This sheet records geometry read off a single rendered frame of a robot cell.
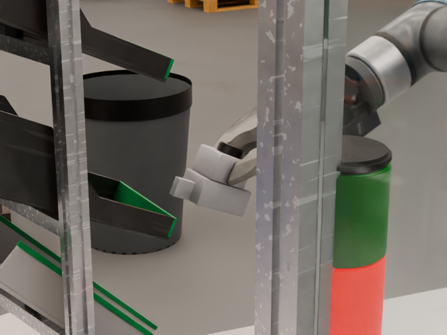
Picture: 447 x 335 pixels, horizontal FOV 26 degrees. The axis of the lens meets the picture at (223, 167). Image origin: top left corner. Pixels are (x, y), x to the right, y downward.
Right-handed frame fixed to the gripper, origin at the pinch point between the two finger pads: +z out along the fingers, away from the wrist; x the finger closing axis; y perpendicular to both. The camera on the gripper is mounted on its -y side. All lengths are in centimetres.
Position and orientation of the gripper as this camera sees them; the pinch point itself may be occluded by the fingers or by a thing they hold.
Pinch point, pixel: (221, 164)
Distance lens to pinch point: 104.5
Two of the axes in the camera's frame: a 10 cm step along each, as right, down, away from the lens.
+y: 3.6, 7.9, 5.0
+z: -7.7, 5.5, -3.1
